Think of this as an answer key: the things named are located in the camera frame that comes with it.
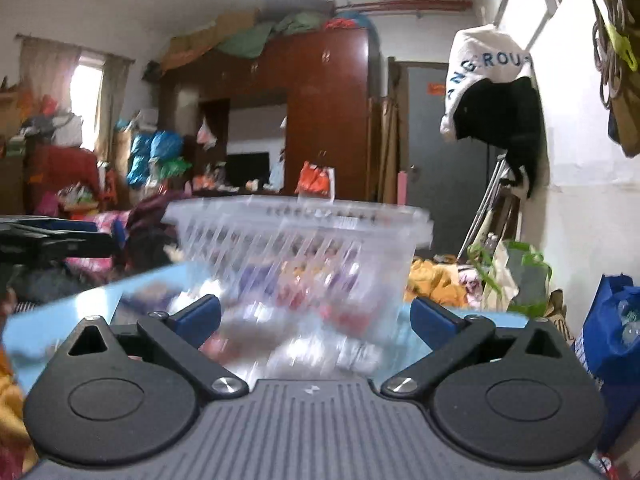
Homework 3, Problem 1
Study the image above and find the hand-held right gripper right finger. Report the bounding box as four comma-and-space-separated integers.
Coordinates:
381, 296, 576, 401

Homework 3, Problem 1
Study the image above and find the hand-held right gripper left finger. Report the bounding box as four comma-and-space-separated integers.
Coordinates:
60, 294, 249, 401

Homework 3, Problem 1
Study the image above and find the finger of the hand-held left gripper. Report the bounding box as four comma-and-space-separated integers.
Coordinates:
0, 215, 125, 267

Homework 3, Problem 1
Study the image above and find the clear plastic slotted basket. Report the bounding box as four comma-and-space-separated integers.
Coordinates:
164, 198, 435, 376

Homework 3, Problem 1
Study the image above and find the yellow cloth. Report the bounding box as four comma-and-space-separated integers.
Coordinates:
405, 259, 469, 307

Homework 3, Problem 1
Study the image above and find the green and white tote bag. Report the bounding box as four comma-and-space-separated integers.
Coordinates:
467, 240, 554, 317

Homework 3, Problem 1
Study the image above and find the metal crutch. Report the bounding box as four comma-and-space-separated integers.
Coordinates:
467, 152, 509, 262

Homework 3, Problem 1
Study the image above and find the blue plastic bags bundle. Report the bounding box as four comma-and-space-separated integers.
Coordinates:
127, 130, 184, 187

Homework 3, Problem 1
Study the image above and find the bright window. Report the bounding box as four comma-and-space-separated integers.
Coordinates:
70, 62, 106, 153

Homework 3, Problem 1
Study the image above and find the grey door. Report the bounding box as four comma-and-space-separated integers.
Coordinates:
394, 62, 497, 261

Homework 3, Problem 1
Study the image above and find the black television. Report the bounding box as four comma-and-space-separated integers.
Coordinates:
226, 152, 271, 188

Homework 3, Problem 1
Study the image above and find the pale curtain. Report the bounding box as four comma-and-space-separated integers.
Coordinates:
19, 36, 82, 136

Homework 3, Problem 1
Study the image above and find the large blue bag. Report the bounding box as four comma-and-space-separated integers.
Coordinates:
572, 274, 640, 455

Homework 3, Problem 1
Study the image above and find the orange and white plastic bag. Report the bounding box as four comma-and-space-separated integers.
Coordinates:
296, 161, 335, 199

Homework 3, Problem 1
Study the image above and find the small white plastic bag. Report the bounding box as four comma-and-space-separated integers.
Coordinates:
196, 117, 217, 150

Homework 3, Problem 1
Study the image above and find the black hanging garment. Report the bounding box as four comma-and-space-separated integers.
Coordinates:
457, 77, 544, 199

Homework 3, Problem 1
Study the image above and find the brown wooden wardrobe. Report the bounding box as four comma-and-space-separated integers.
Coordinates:
159, 25, 382, 202

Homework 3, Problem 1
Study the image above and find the white lettered hanging garment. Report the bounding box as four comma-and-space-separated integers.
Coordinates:
440, 24, 534, 142

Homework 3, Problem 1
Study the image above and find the brown hanging bag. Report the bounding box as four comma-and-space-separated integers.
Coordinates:
607, 60, 640, 158

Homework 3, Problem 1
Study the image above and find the green cloth bundle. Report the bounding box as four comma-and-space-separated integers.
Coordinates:
215, 12, 322, 59

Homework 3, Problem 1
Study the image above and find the red ceiling pipe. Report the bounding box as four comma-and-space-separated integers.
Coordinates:
334, 1, 474, 13

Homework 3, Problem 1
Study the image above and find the coiled grey rope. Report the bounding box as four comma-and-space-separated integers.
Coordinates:
592, 0, 627, 111

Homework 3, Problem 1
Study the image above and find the yellow-green strap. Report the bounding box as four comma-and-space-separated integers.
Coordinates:
596, 0, 640, 73

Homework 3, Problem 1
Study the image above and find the high wall window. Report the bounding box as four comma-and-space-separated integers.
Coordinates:
502, 0, 570, 57

